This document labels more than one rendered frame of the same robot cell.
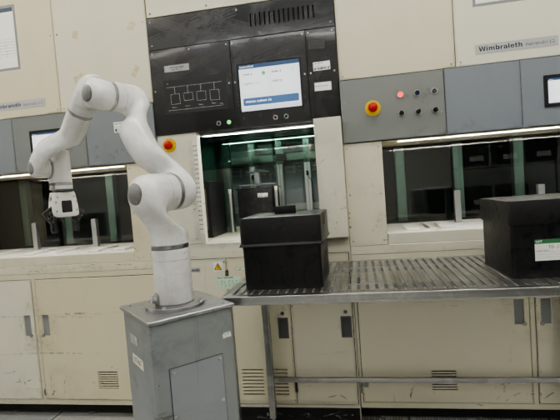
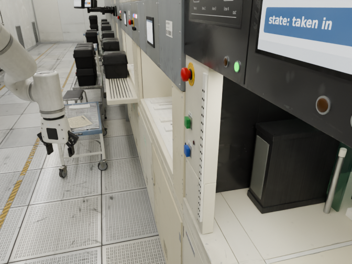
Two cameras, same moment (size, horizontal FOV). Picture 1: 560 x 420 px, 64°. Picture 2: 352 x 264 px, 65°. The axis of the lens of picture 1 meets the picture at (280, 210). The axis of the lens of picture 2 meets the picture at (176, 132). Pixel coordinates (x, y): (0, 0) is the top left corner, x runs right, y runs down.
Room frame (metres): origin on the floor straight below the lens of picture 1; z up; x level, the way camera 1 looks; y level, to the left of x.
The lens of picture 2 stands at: (1.81, -0.21, 1.53)
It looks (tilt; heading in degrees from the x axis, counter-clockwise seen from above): 24 degrees down; 66
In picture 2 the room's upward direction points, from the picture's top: straight up
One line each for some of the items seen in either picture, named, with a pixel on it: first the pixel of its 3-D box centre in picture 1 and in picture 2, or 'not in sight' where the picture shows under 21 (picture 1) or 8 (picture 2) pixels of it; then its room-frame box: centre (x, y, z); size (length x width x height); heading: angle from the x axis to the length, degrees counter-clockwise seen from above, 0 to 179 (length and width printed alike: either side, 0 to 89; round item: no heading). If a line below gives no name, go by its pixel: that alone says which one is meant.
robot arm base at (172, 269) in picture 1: (172, 276); not in sight; (1.45, 0.36, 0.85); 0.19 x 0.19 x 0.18
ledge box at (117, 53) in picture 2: not in sight; (115, 64); (2.48, 2.96, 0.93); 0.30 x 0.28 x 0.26; 77
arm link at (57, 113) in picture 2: (60, 187); (52, 111); (1.79, 0.85, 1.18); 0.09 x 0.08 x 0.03; 145
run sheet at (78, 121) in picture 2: not in sight; (77, 121); (1.96, 2.59, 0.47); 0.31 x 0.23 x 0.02; 101
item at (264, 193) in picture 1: (258, 197); not in sight; (2.73, 0.12, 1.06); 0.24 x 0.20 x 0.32; 80
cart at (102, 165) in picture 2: not in sight; (84, 133); (2.02, 2.76, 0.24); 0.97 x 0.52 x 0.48; 82
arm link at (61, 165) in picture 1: (57, 166); (47, 90); (1.79, 0.86, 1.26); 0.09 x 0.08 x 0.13; 145
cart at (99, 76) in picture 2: not in sight; (90, 92); (2.33, 4.42, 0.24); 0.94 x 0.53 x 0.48; 79
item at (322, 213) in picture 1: (286, 222); not in sight; (1.68, -0.02, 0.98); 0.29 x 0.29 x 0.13; 79
